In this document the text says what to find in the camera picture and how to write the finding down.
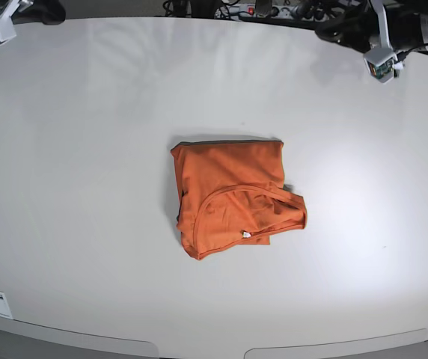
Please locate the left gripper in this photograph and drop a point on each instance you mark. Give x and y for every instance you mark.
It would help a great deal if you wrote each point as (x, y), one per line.
(389, 24)

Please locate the power strip with red switch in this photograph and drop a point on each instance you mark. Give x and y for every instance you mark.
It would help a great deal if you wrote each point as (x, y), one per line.
(282, 12)

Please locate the orange T-shirt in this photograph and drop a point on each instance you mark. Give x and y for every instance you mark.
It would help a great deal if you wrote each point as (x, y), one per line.
(232, 193)

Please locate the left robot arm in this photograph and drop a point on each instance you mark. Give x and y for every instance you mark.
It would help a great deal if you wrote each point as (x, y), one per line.
(427, 26)

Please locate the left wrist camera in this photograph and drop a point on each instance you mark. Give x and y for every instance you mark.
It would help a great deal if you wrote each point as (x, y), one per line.
(383, 64)

